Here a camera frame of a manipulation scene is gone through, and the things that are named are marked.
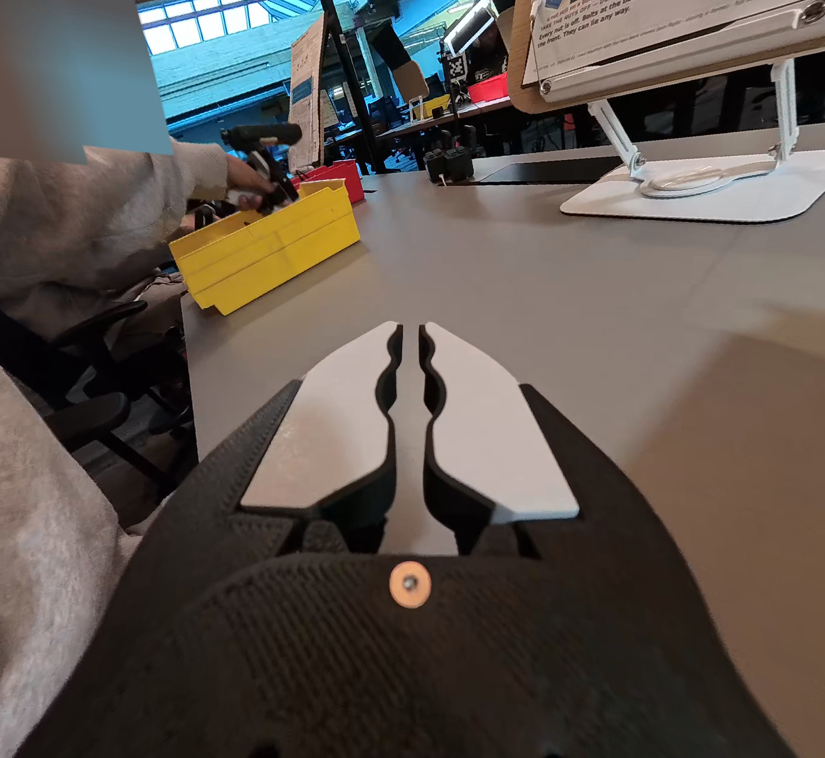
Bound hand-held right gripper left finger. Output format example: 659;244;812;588
240;321;405;556

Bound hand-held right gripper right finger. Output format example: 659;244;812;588
418;321;581;558

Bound yellow plastic bin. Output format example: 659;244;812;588
169;181;362;317

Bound person's left forearm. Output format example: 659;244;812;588
0;139;232;333

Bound grey desk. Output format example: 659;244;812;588
180;126;825;758

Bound black desk panel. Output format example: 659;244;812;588
474;155;623;186

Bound person's left hand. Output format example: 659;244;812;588
224;154;277;212

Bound cardboard panel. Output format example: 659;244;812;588
287;13;327;172

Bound red plastic bin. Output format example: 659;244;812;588
290;159;366;205

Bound black power socket block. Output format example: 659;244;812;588
423;129;477;185

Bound small red bin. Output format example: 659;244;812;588
467;71;514;105

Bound black office chair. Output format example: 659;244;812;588
0;300;197;495

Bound wooden backing board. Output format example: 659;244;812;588
507;0;590;116

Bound person's grey sweatshirt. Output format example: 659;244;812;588
0;368;176;758

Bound white tilting stand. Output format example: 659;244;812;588
538;0;825;224

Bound black steel post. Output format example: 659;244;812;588
298;0;380;175

